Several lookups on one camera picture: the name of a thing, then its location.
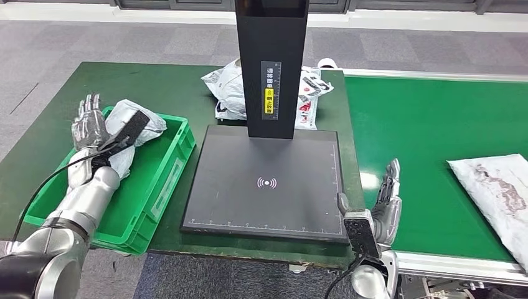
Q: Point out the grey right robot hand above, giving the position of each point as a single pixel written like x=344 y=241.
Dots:
x=390 y=214

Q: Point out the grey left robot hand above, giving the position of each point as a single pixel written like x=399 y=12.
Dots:
x=88 y=128

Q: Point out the plain grey parcel bag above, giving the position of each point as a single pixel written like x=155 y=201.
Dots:
x=152 y=128

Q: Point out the grey parcel bag brown print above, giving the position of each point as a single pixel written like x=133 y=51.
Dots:
x=495 y=190

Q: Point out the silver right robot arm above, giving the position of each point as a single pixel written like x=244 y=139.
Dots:
x=371 y=282

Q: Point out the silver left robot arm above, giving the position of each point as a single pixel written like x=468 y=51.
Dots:
x=78 y=206

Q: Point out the green conveyor belt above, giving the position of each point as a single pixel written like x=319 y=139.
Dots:
x=412 y=132

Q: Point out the black inbound scanner machine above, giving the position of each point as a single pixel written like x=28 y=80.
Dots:
x=268 y=185

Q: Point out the white parcel bag red print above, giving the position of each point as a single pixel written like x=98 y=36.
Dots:
x=307 y=117

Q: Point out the white parcel bag black print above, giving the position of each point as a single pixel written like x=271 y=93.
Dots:
x=227 y=82

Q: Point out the green plastic crate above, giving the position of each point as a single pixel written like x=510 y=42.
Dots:
x=136 y=206

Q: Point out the white round object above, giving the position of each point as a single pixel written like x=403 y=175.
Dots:
x=328 y=63

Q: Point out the black yellow label sticker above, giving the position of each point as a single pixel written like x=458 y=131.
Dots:
x=271 y=91

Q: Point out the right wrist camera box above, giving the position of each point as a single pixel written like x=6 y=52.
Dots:
x=362 y=235

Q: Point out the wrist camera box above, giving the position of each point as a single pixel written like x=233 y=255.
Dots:
x=134 y=124
x=362 y=235

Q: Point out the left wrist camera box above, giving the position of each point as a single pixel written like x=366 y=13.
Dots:
x=134 y=124

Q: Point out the metal table bracket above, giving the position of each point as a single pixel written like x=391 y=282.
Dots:
x=298 y=269

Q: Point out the dark window frame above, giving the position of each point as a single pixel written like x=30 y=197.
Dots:
x=185 y=4

